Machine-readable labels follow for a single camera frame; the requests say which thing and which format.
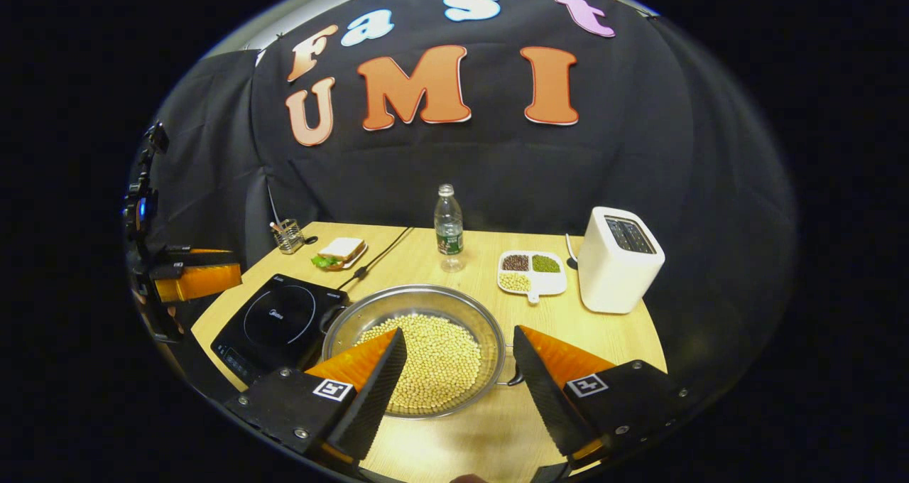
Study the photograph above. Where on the white divided dish with beans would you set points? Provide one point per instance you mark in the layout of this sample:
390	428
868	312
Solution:
547	280

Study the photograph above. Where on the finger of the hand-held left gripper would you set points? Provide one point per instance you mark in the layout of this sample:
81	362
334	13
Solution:
202	282
202	256

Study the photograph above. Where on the sandwich with lettuce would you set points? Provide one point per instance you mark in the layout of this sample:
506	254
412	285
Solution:
342	250

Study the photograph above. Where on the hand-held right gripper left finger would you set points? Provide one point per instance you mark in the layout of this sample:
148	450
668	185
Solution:
376	398

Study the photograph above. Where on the white toaster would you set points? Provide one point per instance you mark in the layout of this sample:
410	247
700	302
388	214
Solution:
611	277

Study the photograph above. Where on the small white plate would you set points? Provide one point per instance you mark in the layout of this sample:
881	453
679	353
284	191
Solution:
358	259

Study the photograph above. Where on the black induction cooktop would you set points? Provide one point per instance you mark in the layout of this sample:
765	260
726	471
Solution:
277	319

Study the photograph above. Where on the clear plastic water bottle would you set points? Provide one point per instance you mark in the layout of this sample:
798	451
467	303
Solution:
449	231

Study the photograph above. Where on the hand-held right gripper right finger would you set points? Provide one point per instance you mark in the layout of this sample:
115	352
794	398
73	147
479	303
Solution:
547	398

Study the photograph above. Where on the pile of yellow soybeans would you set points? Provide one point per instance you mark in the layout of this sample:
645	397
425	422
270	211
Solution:
444	362

